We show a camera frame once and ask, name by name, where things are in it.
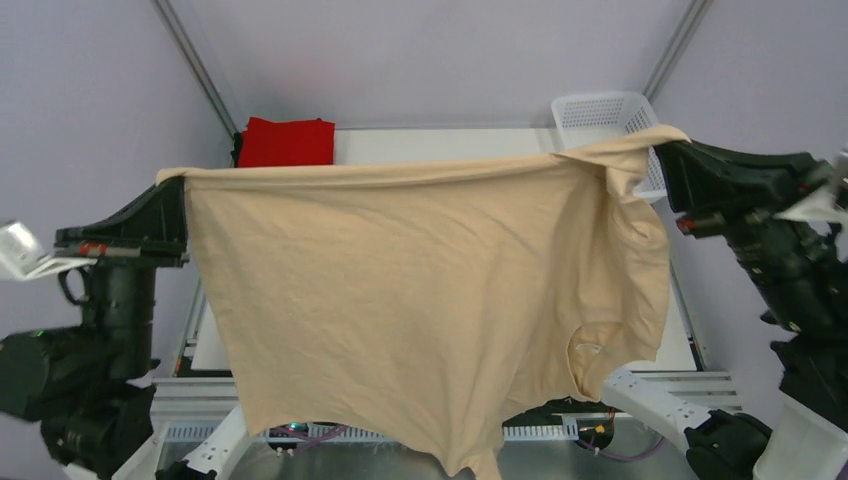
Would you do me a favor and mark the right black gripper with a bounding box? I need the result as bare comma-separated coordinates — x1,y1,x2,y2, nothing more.
644,122,837,321

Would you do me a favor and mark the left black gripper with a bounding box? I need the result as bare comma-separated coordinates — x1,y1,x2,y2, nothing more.
61,165,195,366

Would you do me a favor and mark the beige t shirt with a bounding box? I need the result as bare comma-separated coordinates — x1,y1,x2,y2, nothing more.
156,125,685,479

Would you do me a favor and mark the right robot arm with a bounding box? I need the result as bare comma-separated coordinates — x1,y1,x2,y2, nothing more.
570,141,847,479

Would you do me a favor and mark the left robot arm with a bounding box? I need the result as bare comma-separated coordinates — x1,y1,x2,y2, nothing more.
1,177,188,479

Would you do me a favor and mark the white plastic basket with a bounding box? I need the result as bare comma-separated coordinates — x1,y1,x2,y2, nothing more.
551,91,669,203

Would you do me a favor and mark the red folded t shirt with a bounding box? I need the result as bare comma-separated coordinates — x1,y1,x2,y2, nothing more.
235,117,336,168

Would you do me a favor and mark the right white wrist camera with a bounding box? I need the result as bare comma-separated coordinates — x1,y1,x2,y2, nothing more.
777,145,847,227

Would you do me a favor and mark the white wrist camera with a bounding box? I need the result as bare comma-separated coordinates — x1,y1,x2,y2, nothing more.
777,145,847,227
1,220,97,282

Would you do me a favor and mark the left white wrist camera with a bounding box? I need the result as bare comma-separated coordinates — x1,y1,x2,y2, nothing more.
1,220,97,282

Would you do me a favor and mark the aluminium frame rail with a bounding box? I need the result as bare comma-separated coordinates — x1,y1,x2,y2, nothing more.
150,371,743,422

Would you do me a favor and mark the white slotted cable duct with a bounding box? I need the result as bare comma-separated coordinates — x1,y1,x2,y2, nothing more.
165,420,578,443

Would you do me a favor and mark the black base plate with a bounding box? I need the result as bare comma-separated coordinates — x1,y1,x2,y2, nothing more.
502,397,612,427

